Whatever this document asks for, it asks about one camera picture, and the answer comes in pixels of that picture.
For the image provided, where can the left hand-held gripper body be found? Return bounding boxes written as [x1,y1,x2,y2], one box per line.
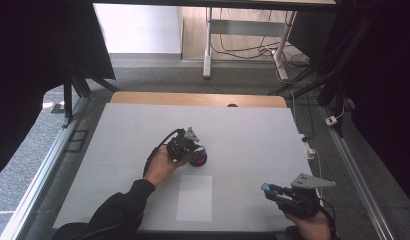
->
[165,126,207,165]

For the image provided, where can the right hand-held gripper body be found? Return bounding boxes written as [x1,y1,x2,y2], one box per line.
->
[275,172,338,220]

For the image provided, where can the round red ink pad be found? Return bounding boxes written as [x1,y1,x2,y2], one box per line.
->
[188,150,209,168]

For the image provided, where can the white paper sheet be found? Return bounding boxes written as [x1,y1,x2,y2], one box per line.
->
[175,174,213,223]

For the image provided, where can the person's right hand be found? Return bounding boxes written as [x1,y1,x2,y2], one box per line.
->
[282,209,333,240]

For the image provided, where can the person's left hand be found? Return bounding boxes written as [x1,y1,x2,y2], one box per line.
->
[143,144,188,188]

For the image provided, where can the white table mat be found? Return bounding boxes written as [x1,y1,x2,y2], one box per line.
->
[52,102,325,233]

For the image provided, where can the wooden table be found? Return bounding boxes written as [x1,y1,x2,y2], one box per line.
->
[110,91,288,109]

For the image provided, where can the white power strip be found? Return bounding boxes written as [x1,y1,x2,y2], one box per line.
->
[297,133,317,160]

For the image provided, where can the black stand legs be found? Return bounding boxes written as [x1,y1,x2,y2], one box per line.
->
[51,64,120,130]

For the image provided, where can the black curtain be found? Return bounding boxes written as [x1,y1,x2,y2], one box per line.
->
[321,0,410,203]
[0,0,117,178]

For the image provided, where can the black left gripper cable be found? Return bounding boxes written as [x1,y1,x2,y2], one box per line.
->
[142,128,183,178]

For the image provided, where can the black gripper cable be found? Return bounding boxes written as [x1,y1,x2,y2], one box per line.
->
[142,128,183,178]
[312,196,339,240]

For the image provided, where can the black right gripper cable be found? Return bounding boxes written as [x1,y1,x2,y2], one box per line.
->
[312,196,339,240]

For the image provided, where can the white power cable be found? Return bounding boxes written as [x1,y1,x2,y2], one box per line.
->
[312,149,325,198]

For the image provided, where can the aluminium frame rail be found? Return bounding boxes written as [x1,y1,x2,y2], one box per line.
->
[318,105,396,240]
[0,96,91,240]

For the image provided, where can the black floor cables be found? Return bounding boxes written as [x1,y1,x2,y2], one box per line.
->
[210,8,310,66]

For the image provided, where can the white desk frame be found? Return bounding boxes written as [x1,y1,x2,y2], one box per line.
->
[202,7,298,81]

